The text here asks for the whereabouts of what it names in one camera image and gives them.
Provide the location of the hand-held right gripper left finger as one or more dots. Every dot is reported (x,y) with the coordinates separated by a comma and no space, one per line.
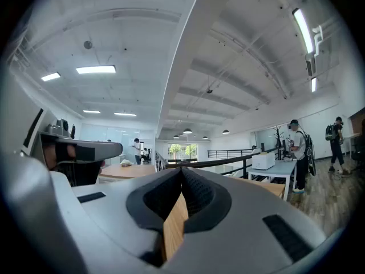
(114,210)

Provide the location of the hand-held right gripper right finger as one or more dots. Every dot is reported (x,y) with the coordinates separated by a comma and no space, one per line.
(242,238)

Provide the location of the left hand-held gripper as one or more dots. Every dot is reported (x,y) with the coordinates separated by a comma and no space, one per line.
(94,148)

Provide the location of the person's left hand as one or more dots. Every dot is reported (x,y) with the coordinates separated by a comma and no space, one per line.
(50,156)

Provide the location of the white crumpled object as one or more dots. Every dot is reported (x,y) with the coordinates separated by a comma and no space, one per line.
(125,162)

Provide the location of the rectangular ceiling panel light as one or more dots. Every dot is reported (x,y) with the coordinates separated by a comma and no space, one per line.
(95,69)
(50,76)
(91,111)
(125,114)

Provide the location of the round wooden table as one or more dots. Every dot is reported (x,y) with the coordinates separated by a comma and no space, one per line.
(128,170)

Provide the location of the white table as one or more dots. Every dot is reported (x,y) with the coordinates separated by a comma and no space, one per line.
(273,168)

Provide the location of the white box appliance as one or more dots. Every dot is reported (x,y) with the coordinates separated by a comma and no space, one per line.
(263,161)

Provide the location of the black metal railing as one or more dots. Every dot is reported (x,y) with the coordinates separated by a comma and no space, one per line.
(216,162)

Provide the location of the glass window with greenery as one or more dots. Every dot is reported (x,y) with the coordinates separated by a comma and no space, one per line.
(182,152)

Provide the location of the round ceiling speaker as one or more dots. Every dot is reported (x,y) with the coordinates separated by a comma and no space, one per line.
(87,44)

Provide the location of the black coat rack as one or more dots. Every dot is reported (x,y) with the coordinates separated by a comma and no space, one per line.
(277,137)

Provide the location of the long ceiling tube light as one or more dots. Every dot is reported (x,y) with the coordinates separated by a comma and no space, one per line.
(313,84)
(303,29)

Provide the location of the white ceiling pipe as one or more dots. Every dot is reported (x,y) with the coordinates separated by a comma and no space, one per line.
(318,37)

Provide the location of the wall air conditioner unit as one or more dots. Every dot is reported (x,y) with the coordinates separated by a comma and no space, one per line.
(310,65)

